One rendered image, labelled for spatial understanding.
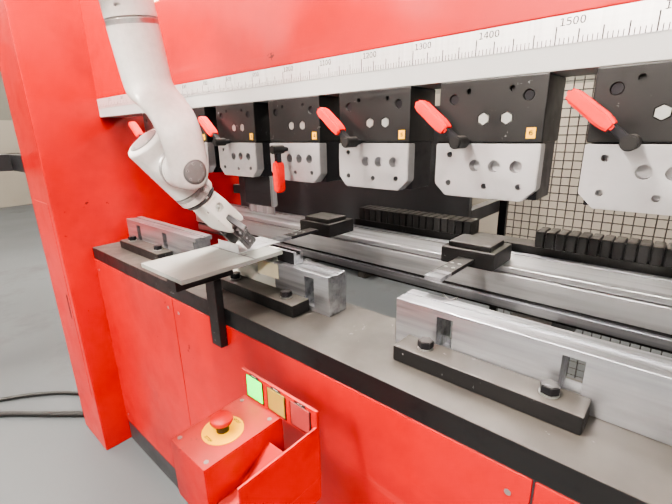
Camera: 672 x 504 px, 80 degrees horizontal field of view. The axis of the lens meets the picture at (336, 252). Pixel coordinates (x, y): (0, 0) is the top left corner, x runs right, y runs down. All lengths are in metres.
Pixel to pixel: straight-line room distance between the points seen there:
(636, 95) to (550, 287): 0.45
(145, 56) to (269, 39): 0.24
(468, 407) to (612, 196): 0.35
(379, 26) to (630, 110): 0.38
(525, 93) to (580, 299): 0.46
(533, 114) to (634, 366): 0.36
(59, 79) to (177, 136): 0.97
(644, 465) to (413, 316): 0.37
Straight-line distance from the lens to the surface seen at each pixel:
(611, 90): 0.60
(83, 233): 1.75
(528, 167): 0.61
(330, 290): 0.89
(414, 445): 0.73
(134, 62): 0.86
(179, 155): 0.80
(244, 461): 0.78
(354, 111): 0.75
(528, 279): 0.94
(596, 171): 0.59
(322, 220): 1.15
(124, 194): 1.78
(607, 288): 0.91
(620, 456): 0.67
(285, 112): 0.88
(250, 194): 1.05
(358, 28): 0.77
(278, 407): 0.77
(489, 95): 0.63
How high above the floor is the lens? 1.27
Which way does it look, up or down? 17 degrees down
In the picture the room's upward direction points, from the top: 1 degrees counter-clockwise
